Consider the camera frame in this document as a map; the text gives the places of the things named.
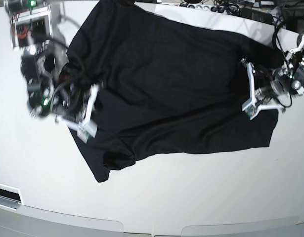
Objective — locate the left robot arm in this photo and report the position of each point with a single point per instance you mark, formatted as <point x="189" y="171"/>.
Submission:
<point x="293" y="65"/>

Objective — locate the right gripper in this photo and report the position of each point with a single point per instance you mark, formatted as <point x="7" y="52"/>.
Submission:
<point x="69" y="102"/>

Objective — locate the black t-shirt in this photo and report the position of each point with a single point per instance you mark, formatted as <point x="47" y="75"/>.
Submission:
<point x="166" y="87"/>

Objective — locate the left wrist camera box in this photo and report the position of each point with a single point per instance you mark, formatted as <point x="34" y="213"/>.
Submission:
<point x="249" y="107"/>

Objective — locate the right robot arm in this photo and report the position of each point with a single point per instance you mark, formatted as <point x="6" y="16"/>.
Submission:
<point x="55" y="77"/>

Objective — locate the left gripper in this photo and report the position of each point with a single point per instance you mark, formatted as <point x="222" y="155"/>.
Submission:
<point x="269" y="87"/>

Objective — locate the white slotted table fixture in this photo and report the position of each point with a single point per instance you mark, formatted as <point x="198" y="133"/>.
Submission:
<point x="10" y="197"/>

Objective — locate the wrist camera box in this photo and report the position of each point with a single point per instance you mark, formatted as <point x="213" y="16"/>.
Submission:
<point x="86" y="130"/>
<point x="249" y="107"/>

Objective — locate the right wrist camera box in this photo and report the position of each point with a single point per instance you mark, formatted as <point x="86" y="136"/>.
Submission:
<point x="86" y="130"/>

